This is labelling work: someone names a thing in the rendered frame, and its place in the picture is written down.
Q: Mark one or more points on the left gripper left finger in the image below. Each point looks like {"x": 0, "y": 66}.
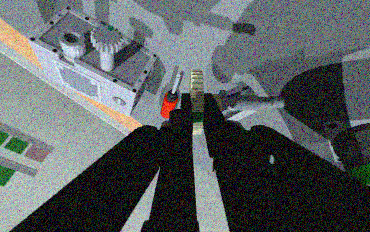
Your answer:
{"x": 103, "y": 196}

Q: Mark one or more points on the red screwdriver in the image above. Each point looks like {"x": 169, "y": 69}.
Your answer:
{"x": 170, "y": 100}

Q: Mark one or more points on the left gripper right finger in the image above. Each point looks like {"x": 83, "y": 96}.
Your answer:
{"x": 257, "y": 201}

